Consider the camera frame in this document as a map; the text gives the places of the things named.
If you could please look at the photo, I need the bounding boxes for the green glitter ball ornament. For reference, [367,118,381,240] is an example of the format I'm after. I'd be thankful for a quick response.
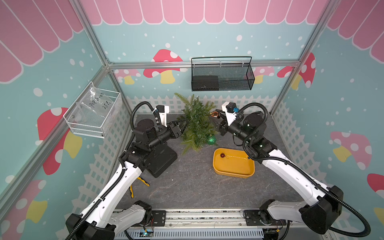
[207,135,217,145]

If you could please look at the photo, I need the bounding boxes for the orange shiny ball ornament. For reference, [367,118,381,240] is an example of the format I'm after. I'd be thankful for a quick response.
[210,111,220,119]

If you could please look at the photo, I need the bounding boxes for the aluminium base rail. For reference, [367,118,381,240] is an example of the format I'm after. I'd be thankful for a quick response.
[108,207,334,240]

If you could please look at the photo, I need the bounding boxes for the black wire mesh basket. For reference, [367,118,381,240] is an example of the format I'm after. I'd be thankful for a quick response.
[191,56,255,91]

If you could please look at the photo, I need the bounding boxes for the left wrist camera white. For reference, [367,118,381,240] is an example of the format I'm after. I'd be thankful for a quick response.
[156,105,170,127]

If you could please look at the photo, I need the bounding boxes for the black box in mesh basket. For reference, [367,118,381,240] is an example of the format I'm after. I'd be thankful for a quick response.
[192,76,219,92]

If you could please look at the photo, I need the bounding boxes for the yellow handled pliers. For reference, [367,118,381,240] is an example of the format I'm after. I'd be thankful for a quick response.
[129,177,151,199]

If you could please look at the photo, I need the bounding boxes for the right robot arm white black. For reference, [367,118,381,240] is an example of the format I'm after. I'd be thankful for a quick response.
[210,102,371,238]

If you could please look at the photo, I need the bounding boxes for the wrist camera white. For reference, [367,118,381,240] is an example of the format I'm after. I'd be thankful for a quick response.
[222,102,239,126]
[156,105,170,127]

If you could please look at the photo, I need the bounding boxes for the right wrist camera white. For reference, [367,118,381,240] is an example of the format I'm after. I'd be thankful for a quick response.
[222,102,239,126]

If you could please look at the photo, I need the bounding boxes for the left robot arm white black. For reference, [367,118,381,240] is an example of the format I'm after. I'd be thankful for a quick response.
[66,102,189,240]

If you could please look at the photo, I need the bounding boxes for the clear plastic bag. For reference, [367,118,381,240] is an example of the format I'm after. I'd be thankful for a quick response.
[73,85,119,128]

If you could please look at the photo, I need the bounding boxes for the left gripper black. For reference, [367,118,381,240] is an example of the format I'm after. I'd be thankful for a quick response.
[148,119,190,150]

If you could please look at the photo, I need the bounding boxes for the small green christmas tree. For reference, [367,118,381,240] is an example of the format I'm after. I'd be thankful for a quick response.
[175,93,218,155]

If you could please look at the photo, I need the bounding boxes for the black flat box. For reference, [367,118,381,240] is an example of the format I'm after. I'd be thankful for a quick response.
[144,143,178,178]

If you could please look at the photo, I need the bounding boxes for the yellow plastic tray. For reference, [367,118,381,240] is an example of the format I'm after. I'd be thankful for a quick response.
[213,148,255,179]

